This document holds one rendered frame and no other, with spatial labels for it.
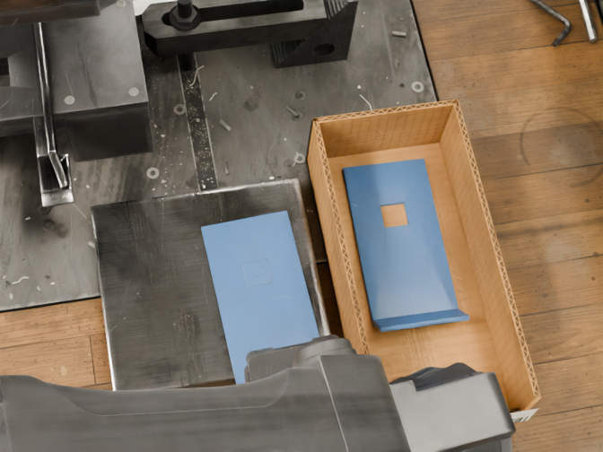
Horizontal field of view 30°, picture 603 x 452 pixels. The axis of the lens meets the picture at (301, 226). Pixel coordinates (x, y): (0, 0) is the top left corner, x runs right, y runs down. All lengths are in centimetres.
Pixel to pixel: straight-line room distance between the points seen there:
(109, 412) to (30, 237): 47
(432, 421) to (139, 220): 36
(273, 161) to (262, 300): 14
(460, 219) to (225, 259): 20
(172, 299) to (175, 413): 39
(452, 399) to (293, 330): 25
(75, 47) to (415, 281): 33
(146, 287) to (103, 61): 18
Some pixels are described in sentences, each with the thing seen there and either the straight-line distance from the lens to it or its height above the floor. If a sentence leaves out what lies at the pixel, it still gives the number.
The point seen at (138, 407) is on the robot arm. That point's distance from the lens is 48.
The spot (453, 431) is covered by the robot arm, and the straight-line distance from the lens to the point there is 64.
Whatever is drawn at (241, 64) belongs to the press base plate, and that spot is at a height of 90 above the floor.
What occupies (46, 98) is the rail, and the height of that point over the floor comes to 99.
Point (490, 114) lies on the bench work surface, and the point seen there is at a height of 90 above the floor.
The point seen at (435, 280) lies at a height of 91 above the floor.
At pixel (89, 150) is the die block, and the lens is 94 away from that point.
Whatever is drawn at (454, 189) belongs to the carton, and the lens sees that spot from 94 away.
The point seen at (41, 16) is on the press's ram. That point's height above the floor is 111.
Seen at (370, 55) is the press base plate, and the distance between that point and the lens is 101.
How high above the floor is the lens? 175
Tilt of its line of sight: 66 degrees down
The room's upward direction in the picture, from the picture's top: 9 degrees clockwise
